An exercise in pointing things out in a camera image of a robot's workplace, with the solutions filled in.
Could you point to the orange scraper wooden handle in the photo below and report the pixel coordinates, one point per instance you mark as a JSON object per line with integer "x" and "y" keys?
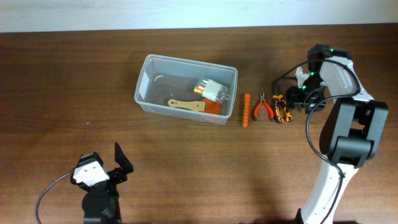
{"x": 203, "y": 110}

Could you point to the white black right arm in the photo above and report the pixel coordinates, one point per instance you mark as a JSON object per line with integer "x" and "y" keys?
{"x": 351, "y": 133}

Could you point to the orange black long-nose pliers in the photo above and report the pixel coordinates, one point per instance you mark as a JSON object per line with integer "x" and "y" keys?
{"x": 280, "y": 109}

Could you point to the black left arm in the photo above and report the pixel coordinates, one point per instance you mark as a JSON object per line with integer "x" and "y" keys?
{"x": 101, "y": 202}

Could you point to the clear plastic container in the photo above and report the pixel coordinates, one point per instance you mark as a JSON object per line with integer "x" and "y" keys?
{"x": 163, "y": 78}

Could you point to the clear box of coloured bits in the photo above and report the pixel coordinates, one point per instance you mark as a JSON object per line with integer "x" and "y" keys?
{"x": 212, "y": 90}

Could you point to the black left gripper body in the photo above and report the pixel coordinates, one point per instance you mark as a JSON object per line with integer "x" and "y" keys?
{"x": 117, "y": 177}

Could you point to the orange perforated strip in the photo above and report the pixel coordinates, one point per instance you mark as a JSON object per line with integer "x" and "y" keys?
{"x": 246, "y": 110}

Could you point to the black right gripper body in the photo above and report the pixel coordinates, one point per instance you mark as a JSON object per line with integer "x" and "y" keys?
{"x": 310, "y": 93}

